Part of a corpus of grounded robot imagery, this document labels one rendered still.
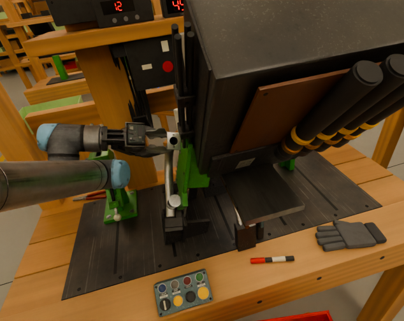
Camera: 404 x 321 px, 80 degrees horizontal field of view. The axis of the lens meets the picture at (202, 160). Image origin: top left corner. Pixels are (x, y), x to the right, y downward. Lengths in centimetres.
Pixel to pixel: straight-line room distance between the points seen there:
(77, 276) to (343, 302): 147
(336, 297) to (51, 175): 169
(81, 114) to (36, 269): 59
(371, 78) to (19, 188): 50
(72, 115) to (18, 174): 70
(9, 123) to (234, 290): 93
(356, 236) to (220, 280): 44
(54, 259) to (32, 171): 64
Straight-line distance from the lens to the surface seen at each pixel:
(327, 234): 89
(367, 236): 93
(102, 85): 96
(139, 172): 113
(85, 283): 91
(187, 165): 67
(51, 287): 100
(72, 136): 72
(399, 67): 41
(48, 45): 84
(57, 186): 49
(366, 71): 38
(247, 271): 80
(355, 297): 189
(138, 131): 69
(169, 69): 83
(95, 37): 81
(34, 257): 112
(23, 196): 45
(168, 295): 75
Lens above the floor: 160
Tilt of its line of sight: 35 degrees down
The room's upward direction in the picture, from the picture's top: 8 degrees counter-clockwise
